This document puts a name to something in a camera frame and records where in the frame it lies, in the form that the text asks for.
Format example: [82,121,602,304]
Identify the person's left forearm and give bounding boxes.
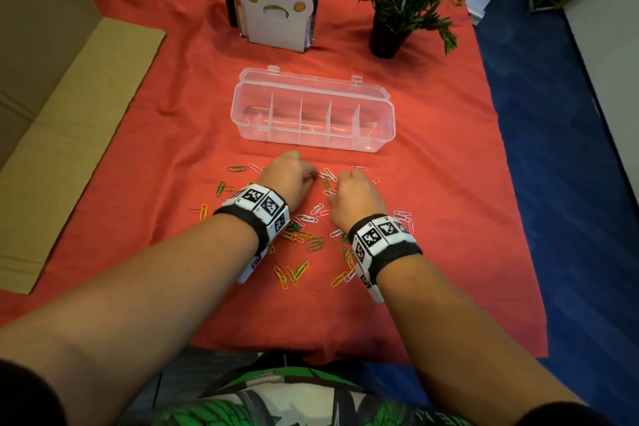
[0,213,260,426]

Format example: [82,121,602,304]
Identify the large brown cardboard box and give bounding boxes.
[0,0,166,296]

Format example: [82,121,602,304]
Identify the white paw-shaped bookend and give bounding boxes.
[235,0,314,53]

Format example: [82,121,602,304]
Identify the black white marker wristband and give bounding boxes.
[213,183,292,254]
[347,213,424,287]

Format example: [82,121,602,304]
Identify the person's right hand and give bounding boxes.
[327,170,389,234]

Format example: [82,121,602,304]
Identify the clear plastic compartment box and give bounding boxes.
[230,65,397,154]

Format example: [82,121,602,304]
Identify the colored paper clips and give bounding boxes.
[188,163,415,290]

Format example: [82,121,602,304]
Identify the red tablecloth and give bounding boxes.
[0,0,549,367]

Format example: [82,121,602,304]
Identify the person's left hand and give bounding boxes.
[256,150,319,214]

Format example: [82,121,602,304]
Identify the person's right forearm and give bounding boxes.
[375,253,588,426]

